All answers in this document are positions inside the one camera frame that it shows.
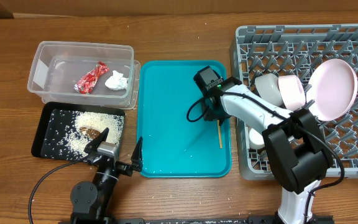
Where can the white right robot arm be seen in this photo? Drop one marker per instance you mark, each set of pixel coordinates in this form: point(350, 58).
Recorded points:
point(297, 155)

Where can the white cutlery cup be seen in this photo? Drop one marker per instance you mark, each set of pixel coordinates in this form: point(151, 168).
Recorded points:
point(256, 140)

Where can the red snack wrapper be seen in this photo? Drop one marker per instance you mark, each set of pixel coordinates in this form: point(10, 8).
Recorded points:
point(86, 84)

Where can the grey dishwasher rack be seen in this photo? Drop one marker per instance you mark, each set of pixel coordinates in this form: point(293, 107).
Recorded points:
point(299, 50)

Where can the grey bowl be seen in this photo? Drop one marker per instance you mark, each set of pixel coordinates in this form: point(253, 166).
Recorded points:
point(267, 88)

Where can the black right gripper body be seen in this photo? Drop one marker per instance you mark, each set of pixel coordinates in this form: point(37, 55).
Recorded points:
point(214, 113)

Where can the black waste tray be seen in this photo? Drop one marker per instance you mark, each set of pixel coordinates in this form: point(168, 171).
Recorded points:
point(47, 111)

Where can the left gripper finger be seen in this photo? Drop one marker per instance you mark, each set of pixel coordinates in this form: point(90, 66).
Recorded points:
point(136, 158)
point(96, 142)

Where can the wooden chopstick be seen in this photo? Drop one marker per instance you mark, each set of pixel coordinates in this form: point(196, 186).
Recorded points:
point(219, 134)

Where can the teal plastic tray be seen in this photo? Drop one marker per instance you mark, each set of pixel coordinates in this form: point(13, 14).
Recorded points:
point(175, 144)

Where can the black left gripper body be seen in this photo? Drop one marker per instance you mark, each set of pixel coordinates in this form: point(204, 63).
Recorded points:
point(120, 168)

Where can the pink large plate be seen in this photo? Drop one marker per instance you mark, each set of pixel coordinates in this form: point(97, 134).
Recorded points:
point(333, 89)

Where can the white napkin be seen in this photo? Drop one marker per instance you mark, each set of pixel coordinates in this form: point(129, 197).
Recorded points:
point(116, 81)

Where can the clear plastic bin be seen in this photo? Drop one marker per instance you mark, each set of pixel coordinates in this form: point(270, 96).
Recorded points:
point(57, 66)

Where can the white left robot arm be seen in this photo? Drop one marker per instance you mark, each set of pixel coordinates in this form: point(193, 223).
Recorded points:
point(91, 199)

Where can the rice and food leftovers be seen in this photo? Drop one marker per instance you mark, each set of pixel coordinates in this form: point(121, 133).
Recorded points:
point(69, 132)

